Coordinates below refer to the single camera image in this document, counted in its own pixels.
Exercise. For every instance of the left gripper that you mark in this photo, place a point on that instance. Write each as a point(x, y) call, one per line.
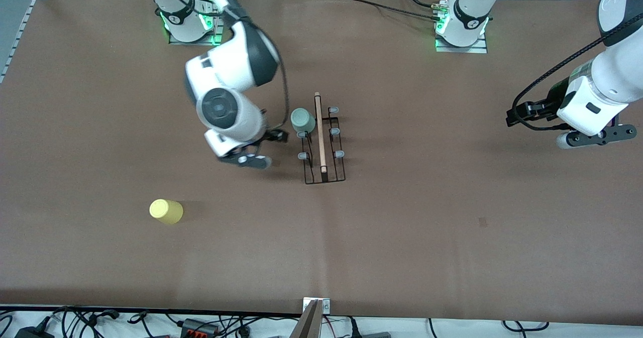
point(551, 102)

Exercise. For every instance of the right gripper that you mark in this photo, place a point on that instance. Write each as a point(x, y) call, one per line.
point(272, 136)

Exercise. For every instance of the pale green plastic cup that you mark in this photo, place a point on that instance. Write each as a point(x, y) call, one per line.
point(303, 120)

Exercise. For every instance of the yellow plastic cup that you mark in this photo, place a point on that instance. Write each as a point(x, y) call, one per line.
point(166, 211)

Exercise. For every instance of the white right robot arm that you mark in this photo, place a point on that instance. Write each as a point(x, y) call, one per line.
point(231, 67)

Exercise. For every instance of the brown table mat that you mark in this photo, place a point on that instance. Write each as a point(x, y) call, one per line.
point(351, 252)

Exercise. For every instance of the black orange connector box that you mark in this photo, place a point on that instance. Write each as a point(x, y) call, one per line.
point(198, 327)

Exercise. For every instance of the black power plug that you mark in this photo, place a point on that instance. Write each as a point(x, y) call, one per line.
point(354, 328)

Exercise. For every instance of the grey flat box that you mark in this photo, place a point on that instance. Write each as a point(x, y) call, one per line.
point(377, 335)

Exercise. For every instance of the black power adapter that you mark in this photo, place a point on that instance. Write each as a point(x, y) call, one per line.
point(32, 333)

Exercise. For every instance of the metal pole bracket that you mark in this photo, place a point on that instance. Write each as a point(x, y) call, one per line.
point(326, 306)

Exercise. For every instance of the aluminium camera pole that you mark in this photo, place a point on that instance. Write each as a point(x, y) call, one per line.
point(309, 325)

